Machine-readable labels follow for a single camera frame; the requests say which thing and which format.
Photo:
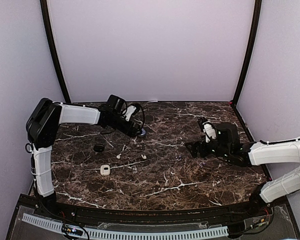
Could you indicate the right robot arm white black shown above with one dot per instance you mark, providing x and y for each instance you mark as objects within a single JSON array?
[{"x": 222, "y": 141}]

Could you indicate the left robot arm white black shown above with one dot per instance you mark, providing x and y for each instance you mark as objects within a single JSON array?
[{"x": 43, "y": 124}]

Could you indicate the right circuit board with wires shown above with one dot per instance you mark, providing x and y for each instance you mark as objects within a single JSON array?
[{"x": 260, "y": 222}]

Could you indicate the left circuit board with wires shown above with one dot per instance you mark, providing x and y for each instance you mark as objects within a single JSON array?
[{"x": 72, "y": 231}]

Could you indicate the black frame post left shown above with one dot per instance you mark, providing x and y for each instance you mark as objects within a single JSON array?
[{"x": 53, "y": 50}]

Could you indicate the black frame post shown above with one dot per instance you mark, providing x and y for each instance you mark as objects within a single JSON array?
[
  {"x": 53, "y": 50},
  {"x": 248, "y": 53}
]

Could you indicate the circuit board with wires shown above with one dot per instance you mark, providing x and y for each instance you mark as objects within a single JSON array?
[
  {"x": 260, "y": 222},
  {"x": 72, "y": 231}
]

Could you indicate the black frame post right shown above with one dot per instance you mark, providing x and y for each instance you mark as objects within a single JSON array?
[{"x": 248, "y": 53}]

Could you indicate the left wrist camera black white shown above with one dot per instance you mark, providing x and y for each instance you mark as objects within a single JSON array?
[{"x": 132, "y": 110}]

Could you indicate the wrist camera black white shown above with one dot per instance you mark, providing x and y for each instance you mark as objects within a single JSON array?
[
  {"x": 210, "y": 133},
  {"x": 132, "y": 110}
]

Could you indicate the black front table rail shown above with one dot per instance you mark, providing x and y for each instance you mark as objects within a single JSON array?
[{"x": 90, "y": 215}]

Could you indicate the beige earbud charging case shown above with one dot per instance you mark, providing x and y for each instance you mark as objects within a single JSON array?
[{"x": 105, "y": 170}]

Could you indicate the black earbud charging case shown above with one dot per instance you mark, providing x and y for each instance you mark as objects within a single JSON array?
[{"x": 98, "y": 148}]

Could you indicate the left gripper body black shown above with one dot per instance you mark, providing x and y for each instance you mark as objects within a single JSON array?
[{"x": 127, "y": 130}]

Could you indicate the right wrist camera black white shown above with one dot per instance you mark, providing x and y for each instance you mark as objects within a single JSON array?
[{"x": 210, "y": 133}]

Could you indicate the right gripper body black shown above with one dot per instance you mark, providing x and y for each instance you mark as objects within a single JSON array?
[{"x": 204, "y": 152}]

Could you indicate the grey slotted cable duct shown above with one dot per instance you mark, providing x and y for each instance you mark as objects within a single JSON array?
[{"x": 102, "y": 234}]

